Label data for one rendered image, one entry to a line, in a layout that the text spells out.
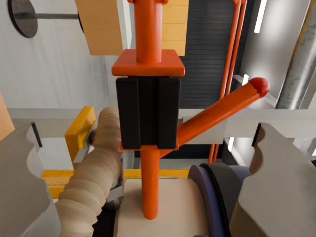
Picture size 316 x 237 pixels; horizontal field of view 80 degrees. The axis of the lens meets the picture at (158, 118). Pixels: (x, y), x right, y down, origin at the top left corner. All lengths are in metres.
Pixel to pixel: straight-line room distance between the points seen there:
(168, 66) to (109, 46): 1.95
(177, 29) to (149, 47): 7.35
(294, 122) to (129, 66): 1.54
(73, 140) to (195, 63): 10.93
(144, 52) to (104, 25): 1.85
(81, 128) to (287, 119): 1.45
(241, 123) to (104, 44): 1.48
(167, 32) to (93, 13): 5.66
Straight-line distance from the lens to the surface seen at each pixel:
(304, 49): 5.86
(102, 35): 2.05
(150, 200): 0.26
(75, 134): 0.31
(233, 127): 1.45
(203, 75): 11.42
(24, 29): 2.41
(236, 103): 0.22
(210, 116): 0.22
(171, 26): 7.48
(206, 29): 11.02
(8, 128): 0.54
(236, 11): 8.29
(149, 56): 0.16
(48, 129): 1.52
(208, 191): 0.30
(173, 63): 0.17
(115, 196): 0.29
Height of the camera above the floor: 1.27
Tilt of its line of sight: 2 degrees up
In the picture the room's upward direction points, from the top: 90 degrees clockwise
